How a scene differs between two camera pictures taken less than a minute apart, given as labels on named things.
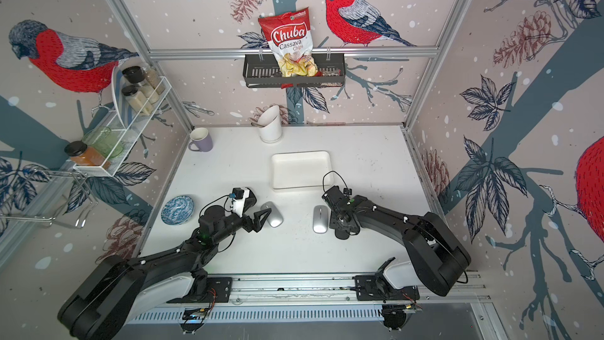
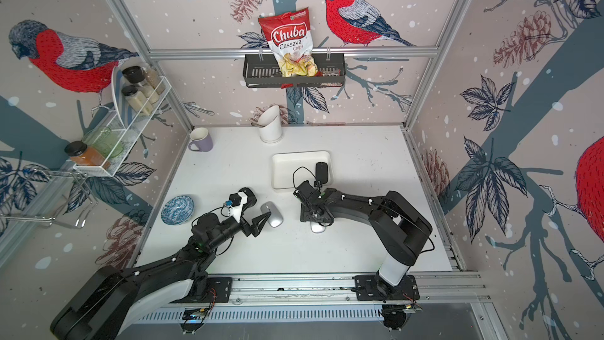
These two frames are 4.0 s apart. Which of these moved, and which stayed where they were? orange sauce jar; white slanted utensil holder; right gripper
Moved: right gripper
Stayed: white slanted utensil holder; orange sauce jar
